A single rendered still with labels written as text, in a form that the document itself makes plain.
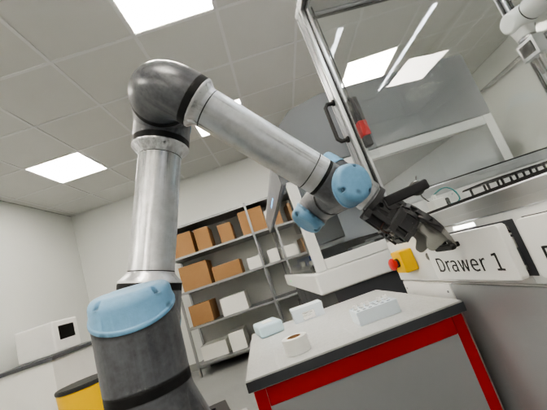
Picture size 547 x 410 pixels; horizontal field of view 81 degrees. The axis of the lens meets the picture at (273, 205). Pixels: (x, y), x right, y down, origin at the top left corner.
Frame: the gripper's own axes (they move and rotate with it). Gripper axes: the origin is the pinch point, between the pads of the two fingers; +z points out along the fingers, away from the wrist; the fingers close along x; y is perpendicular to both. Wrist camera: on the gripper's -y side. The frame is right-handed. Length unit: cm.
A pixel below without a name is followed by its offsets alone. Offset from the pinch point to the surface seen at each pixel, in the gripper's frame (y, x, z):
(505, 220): -4.8, 13.1, 1.9
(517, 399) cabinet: 19.6, -8.8, 35.9
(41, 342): 214, -281, -170
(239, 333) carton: 109, -384, -8
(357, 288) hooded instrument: 10, -82, 10
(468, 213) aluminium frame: -6.5, 4.0, -0.9
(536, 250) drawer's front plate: 0.2, 18.5, 5.8
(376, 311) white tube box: 20.9, -20.0, 1.4
